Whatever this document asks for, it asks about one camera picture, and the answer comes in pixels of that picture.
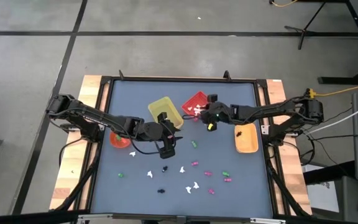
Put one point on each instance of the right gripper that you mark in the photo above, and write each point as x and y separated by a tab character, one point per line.
214	113

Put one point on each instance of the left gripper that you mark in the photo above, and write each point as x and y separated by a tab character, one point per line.
163	133

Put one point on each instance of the black toy figurine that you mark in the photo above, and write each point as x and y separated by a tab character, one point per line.
165	169
238	134
161	190

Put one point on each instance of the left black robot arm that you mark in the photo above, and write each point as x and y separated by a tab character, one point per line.
104	119

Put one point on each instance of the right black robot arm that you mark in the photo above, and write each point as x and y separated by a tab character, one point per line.
266	109

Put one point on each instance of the red slotted basket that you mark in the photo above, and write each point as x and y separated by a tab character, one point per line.
193	101

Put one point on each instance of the yellow translucent bin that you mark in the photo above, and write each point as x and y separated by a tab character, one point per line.
163	107

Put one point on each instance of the orange round bowl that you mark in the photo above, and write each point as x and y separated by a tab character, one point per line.
123	143

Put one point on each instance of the green toy block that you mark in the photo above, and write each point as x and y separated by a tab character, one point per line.
225	173

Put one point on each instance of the black tripod stand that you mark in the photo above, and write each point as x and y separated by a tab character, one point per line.
303	31

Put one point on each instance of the black floor beam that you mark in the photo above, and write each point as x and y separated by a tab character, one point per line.
328	172

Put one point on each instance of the white box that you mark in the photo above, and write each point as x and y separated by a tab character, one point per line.
322	199

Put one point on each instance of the black table frame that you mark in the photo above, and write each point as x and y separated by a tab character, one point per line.
182	79

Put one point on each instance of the silver aluminium bracket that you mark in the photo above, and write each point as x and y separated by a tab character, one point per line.
267	221
95	216

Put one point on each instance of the black desk leg frame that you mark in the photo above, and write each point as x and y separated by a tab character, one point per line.
337	80

